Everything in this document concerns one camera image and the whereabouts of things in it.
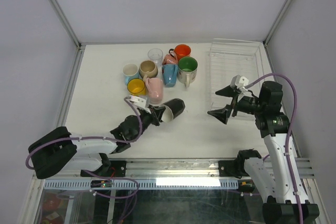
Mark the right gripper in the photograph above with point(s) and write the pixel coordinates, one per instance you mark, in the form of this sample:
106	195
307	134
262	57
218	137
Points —
222	114

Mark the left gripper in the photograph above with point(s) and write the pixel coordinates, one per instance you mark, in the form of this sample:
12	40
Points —
155	114

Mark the black mug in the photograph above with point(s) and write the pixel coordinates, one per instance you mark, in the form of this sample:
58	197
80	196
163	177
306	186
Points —
172	109

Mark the beige mug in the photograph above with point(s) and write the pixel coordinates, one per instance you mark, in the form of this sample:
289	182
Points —
148	69

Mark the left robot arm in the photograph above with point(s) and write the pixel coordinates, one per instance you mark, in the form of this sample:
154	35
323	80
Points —
59	150

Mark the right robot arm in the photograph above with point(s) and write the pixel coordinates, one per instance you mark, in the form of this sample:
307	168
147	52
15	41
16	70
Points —
284	197

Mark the yellow mug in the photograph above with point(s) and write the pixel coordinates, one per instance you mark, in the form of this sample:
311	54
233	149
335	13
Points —
136	87

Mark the blue mug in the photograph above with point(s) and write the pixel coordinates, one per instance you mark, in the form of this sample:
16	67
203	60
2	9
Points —
169	74

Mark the white light-blue mug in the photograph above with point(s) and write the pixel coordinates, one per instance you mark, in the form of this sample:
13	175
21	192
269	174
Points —
130	72

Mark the green inside mug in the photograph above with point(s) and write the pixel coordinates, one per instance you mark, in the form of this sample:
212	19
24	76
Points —
187	70

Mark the pink patterned mug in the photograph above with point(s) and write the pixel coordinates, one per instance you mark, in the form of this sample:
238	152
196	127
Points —
170	59

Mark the clear plastic cup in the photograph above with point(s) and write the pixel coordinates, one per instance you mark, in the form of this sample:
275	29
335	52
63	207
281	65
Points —
156	55

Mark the orange mug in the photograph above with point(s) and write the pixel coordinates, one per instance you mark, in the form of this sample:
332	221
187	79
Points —
180	51

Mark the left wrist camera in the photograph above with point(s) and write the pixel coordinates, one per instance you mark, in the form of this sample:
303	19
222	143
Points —
139	102

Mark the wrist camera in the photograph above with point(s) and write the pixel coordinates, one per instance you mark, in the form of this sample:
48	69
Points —
240	83
139	102

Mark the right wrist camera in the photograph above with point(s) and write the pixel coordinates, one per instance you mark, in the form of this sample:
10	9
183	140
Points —
240	83

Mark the aluminium mounting rail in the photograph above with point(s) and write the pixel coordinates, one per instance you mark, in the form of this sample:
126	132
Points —
150	168

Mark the white cable duct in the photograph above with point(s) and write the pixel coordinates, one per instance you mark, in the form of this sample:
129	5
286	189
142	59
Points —
162	183

